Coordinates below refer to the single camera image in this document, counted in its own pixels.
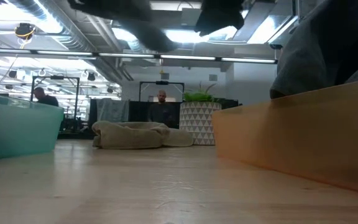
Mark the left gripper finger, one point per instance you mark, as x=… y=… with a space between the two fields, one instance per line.
x=157 y=39
x=219 y=15

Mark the grey cap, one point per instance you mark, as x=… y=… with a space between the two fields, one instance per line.
x=306 y=56

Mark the beige cap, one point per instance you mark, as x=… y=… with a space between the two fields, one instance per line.
x=129 y=135

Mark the orange plastic tray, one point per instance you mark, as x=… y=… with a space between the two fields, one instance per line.
x=291 y=140

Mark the long ceiling light bar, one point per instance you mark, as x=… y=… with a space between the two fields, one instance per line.
x=126 y=55

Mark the person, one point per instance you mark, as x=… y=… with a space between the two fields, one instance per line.
x=162 y=109
x=47 y=99

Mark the black partition panel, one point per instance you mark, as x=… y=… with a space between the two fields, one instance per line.
x=138 y=113

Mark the grey cloth cover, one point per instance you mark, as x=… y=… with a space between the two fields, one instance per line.
x=112 y=110

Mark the succulent in white patterned pot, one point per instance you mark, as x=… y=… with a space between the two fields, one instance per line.
x=199 y=124

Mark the teal green plastic tray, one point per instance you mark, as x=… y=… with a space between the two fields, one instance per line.
x=17 y=130

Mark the black frame robot station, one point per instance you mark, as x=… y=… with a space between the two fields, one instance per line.
x=56 y=77
x=162 y=82

